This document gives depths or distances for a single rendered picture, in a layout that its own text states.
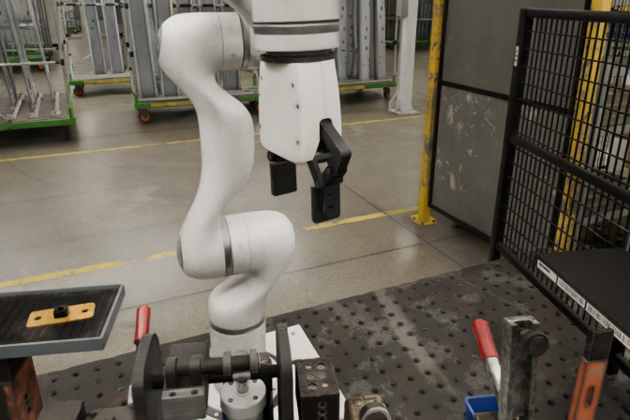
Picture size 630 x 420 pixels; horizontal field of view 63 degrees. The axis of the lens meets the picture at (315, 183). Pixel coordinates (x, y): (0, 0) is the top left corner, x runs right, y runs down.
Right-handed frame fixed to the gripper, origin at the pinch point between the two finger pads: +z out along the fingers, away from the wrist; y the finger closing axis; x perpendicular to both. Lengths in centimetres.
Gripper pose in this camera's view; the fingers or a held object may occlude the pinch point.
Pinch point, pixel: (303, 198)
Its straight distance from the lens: 56.4
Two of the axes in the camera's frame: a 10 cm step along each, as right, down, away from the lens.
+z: 0.3, 9.4, 3.4
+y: 5.1, 2.8, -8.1
